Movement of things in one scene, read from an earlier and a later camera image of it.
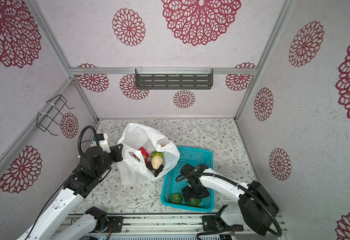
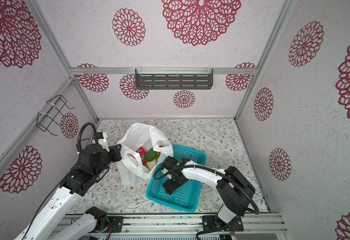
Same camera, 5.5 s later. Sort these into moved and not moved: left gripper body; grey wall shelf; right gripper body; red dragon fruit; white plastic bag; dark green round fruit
Moved: right gripper body; red dragon fruit; dark green round fruit
Not moved: grey wall shelf; white plastic bag; left gripper body
